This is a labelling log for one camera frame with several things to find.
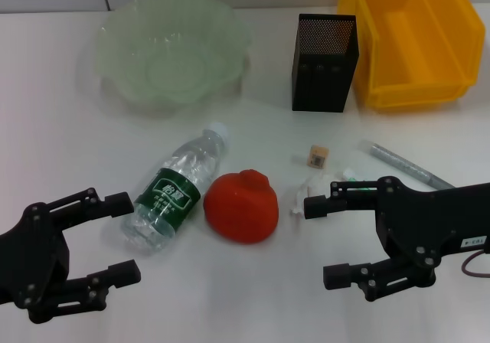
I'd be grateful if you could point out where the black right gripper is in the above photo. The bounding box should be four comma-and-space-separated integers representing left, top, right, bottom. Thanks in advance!
304, 177, 490, 302

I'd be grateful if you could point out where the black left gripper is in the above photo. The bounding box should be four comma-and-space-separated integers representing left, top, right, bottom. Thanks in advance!
0, 188, 142, 324

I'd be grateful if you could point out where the white paper ball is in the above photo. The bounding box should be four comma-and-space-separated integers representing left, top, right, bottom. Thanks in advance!
290, 170, 335, 217

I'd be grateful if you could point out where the clear water bottle green label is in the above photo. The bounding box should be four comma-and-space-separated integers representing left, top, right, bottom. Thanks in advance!
121, 121, 230, 256

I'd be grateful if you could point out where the mint green utility knife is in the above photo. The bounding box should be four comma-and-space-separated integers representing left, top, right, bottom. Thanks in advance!
342, 168, 380, 191

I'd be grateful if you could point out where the small tan barcode block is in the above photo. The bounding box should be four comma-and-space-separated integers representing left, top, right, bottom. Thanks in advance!
309, 144, 330, 171

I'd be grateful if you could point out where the red-orange fruit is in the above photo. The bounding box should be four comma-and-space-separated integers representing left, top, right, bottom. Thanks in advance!
203, 169, 279, 245

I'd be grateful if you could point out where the grey marker pen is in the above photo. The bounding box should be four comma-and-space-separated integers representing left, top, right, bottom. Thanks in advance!
358, 139, 456, 191

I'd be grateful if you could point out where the black mesh pen holder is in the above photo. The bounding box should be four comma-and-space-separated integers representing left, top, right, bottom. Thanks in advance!
291, 12, 359, 113

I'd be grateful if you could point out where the pale green glass fruit plate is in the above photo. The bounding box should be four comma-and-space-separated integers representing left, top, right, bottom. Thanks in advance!
93, 0, 253, 110

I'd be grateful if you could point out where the yellow plastic storage bin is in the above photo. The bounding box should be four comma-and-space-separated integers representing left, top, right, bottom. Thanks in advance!
336, 0, 486, 111

